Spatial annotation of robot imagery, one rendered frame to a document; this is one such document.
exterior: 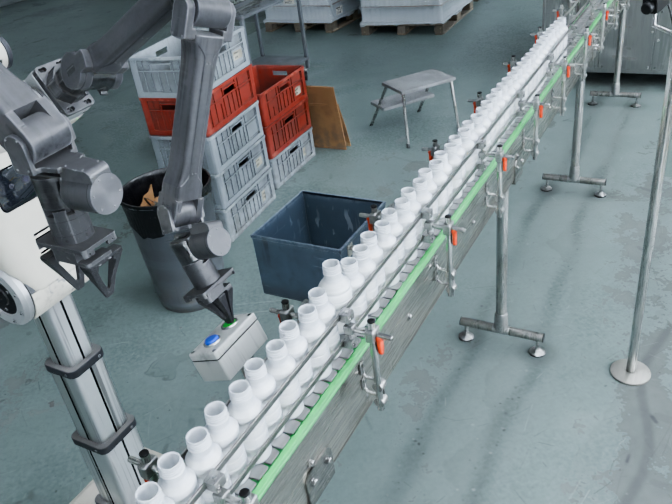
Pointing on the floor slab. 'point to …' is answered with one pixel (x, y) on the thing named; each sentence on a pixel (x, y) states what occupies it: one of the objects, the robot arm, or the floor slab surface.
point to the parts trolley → (261, 36)
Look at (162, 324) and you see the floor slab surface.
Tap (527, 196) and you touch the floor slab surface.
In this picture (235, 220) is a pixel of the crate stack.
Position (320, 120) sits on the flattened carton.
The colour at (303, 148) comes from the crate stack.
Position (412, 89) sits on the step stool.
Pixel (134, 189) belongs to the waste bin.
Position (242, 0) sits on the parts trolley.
